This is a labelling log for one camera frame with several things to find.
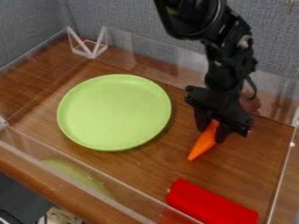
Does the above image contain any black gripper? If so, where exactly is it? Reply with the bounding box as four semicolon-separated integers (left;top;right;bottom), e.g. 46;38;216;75
184;86;253;144

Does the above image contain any orange toy carrot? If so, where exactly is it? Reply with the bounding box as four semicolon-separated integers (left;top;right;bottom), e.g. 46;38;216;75
188;120;220;161

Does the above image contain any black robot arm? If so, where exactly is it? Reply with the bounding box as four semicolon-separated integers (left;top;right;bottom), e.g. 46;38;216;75
153;0;257;143

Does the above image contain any light green plate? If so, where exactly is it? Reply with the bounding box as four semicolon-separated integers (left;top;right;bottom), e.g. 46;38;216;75
57;74;172;151

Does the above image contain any red cloth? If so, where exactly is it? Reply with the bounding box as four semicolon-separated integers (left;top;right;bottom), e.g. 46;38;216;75
165;178;259;224

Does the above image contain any clear acrylic enclosure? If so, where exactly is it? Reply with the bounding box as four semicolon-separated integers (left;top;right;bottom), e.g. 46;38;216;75
0;29;299;224

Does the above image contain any clear acrylic corner bracket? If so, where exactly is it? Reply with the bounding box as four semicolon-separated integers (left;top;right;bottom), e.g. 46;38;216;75
66;26;108;59

